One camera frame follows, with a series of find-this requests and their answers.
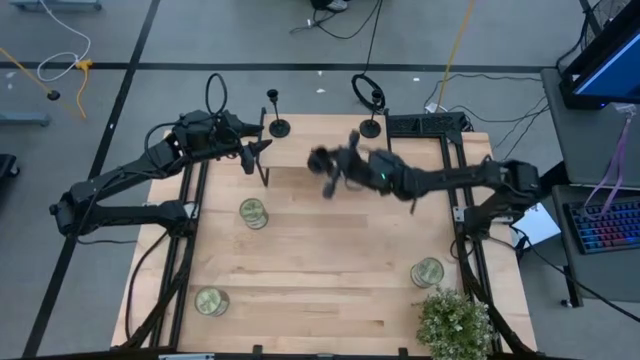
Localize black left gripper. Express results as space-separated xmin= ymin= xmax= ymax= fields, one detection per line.
xmin=215 ymin=109 xmax=274 ymax=176

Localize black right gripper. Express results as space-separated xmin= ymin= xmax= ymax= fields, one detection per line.
xmin=319 ymin=128 xmax=374 ymax=201

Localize black candle stick holder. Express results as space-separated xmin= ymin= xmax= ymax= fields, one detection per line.
xmin=266 ymin=88 xmax=292 ymax=140
xmin=306 ymin=144 xmax=331 ymax=176
xmin=358 ymin=88 xmax=384 ymax=140

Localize glass jar candle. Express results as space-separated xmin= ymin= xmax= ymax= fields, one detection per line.
xmin=409 ymin=256 xmax=445 ymax=290
xmin=193 ymin=286 xmax=231 ymax=318
xmin=238 ymin=197 xmax=270 ymax=231

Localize wooden shelf riser black legs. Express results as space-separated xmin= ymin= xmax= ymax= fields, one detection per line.
xmin=254 ymin=106 xmax=393 ymax=189

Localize black power strip box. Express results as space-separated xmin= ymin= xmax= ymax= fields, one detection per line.
xmin=388 ymin=111 xmax=474 ymax=134

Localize person's shoe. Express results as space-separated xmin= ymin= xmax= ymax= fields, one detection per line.
xmin=309 ymin=0 xmax=350 ymax=12

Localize yellow pole black disc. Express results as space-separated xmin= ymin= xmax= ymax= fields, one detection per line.
xmin=0 ymin=46 xmax=61 ymax=102

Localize green potted plant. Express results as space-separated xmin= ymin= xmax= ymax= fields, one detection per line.
xmin=412 ymin=285 xmax=496 ymax=360

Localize white paper box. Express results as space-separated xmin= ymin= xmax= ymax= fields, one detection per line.
xmin=510 ymin=202 xmax=562 ymax=250

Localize black diagonal desk leg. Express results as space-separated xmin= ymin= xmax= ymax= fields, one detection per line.
xmin=537 ymin=160 xmax=571 ymax=194

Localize short grey floor bar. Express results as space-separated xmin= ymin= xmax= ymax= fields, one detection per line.
xmin=0 ymin=111 xmax=51 ymax=127

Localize long grey floor bar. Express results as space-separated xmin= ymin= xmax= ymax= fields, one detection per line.
xmin=8 ymin=0 xmax=103 ymax=13

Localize black object at floor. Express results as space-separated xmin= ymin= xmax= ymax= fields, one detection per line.
xmin=0 ymin=153 xmax=21 ymax=182

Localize grey desk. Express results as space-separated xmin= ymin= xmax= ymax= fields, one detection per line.
xmin=540 ymin=67 xmax=640 ymax=189

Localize black stand leg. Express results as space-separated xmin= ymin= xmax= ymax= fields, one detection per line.
xmin=562 ymin=262 xmax=585 ymax=309

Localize backlit rainbow keyboard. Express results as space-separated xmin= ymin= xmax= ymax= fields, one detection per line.
xmin=563 ymin=198 xmax=640 ymax=256

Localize purple ribbon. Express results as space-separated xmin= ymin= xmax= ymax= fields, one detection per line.
xmin=582 ymin=104 xmax=637 ymax=207

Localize black monitor blue screen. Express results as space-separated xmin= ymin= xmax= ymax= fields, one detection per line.
xmin=558 ymin=0 xmax=640 ymax=110

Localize grey side table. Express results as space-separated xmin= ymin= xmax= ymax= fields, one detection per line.
xmin=549 ymin=184 xmax=640 ymax=302

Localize coiled black cable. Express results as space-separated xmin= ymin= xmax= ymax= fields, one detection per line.
xmin=350 ymin=73 xmax=387 ymax=114

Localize thin black floor cable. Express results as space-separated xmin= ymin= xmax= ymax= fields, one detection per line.
xmin=289 ymin=0 xmax=385 ymax=76

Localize black metal rig frame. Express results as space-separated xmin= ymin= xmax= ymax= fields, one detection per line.
xmin=117 ymin=127 xmax=539 ymax=359

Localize long yellow cable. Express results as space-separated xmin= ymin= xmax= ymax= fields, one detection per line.
xmin=435 ymin=0 xmax=476 ymax=112

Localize short yellow cable with plug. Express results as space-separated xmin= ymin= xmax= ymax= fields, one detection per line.
xmin=74 ymin=58 xmax=95 ymax=121

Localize white floor cable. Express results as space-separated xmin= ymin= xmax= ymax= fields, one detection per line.
xmin=36 ymin=0 xmax=92 ymax=84

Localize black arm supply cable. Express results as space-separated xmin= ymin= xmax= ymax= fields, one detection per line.
xmin=123 ymin=230 xmax=171 ymax=346

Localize black wire fan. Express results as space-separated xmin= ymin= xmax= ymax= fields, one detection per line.
xmin=578 ymin=0 xmax=632 ymax=49

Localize black cable on floor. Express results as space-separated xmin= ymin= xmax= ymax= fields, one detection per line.
xmin=529 ymin=247 xmax=640 ymax=324

